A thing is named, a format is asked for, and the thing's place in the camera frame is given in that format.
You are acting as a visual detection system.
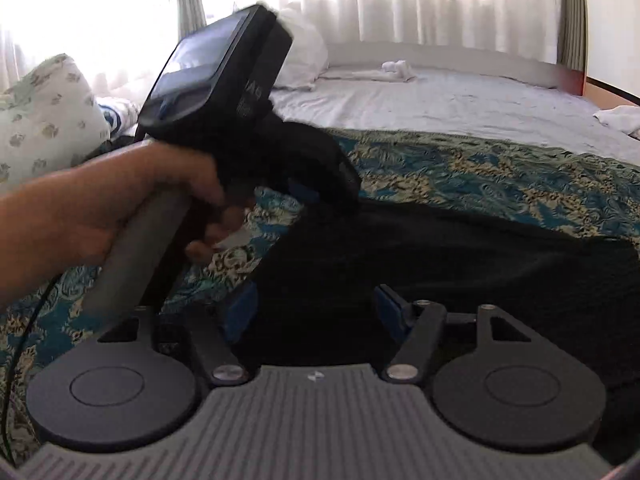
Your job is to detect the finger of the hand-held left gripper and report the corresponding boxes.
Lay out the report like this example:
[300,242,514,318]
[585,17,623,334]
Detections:
[284,124,363,212]

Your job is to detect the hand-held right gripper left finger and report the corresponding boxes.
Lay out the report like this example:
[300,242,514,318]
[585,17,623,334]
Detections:
[97,282,259,387]

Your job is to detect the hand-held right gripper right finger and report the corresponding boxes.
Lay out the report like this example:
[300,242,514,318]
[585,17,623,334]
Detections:
[374,284,542,387]

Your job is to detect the black pants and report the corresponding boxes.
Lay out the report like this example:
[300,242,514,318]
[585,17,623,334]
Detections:
[239,199,640,413]

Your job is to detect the person's left forearm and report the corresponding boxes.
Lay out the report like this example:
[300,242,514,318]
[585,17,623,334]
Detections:
[0,170,78,312]

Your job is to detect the person's left hand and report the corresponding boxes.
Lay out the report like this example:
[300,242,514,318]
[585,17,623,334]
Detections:
[54,141,257,272]

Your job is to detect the blue white patterned cloth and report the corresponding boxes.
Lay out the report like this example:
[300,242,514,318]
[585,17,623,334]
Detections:
[96,97,143,137]

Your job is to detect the small rolled white towel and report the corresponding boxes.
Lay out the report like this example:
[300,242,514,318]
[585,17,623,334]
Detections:
[382,60,418,82]

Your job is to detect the white bed sheet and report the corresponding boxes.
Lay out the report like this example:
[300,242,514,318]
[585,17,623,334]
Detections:
[270,64,640,162]

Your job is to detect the teal gold patterned blanket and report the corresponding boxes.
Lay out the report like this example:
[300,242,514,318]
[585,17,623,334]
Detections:
[0,127,640,463]

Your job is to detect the grey window ledge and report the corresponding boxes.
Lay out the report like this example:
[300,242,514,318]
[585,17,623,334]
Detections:
[326,41,568,87]

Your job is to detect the sheer white curtain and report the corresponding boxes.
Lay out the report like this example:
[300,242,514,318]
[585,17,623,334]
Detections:
[0,0,567,92]

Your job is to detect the floral white pillow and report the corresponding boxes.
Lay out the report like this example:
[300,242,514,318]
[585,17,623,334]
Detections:
[0,53,112,192]

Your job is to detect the brown wooden headboard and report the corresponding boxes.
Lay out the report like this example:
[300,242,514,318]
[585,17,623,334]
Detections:
[564,66,640,107]

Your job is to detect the crumpled white cloth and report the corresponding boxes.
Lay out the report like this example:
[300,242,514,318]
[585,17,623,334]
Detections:
[593,104,640,137]

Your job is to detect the black cable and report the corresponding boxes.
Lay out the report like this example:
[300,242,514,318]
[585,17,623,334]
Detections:
[0,275,60,466]

